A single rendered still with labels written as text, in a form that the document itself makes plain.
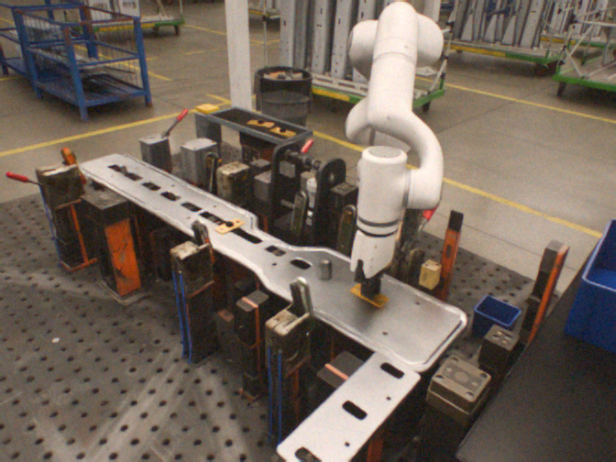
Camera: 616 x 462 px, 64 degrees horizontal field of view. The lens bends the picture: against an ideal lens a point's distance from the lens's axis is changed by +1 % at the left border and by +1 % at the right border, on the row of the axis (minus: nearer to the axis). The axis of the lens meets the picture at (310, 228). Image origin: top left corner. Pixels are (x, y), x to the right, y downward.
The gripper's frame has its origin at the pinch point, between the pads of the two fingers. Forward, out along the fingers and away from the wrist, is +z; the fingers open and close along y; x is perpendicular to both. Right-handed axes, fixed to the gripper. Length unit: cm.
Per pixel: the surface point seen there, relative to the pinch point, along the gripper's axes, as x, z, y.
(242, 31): -334, 12, -268
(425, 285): 7.9, 1.6, -10.8
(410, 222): -0.3, -10.0, -15.0
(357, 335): 4.7, 3.7, 10.9
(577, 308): 37.2, -6.0, -14.1
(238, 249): -36.2, 3.2, 6.2
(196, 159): -76, -5, -12
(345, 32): -299, 21, -389
